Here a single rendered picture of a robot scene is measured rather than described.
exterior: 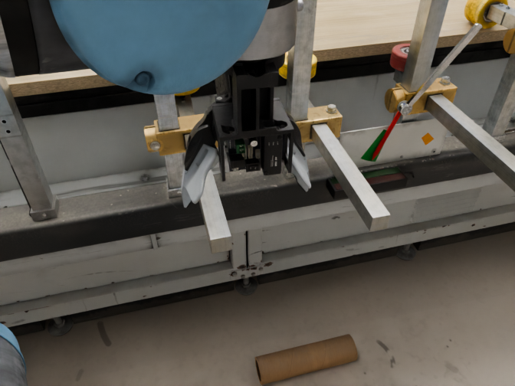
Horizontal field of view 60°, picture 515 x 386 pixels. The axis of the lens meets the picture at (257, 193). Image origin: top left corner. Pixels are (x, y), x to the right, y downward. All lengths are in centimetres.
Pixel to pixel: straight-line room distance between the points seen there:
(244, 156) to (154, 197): 51
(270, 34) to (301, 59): 45
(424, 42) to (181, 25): 78
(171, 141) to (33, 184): 26
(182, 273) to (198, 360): 28
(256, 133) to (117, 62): 25
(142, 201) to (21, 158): 23
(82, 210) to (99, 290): 59
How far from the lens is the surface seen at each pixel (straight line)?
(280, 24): 38
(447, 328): 166
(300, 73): 84
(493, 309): 177
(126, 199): 94
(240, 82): 38
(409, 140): 103
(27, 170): 89
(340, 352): 143
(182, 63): 19
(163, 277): 148
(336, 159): 80
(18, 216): 98
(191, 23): 18
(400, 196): 119
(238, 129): 41
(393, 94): 96
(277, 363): 138
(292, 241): 150
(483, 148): 87
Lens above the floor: 130
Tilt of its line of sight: 41 degrees down
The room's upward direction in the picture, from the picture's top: straight up
